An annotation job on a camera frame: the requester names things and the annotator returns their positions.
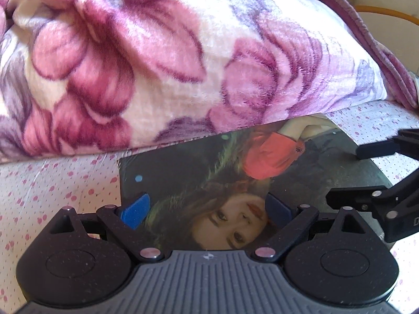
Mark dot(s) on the pink floral fleece blanket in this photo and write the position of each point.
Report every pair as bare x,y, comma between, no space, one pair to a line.
163,55

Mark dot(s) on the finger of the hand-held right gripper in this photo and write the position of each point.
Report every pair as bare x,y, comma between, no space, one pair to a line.
353,198
376,148

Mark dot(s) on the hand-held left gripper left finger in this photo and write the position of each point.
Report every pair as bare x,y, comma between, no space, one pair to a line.
137,206

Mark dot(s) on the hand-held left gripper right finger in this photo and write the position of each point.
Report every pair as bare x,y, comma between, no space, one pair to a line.
277,210

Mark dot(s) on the cherry-print bed sheet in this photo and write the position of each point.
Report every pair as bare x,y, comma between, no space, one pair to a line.
65,180

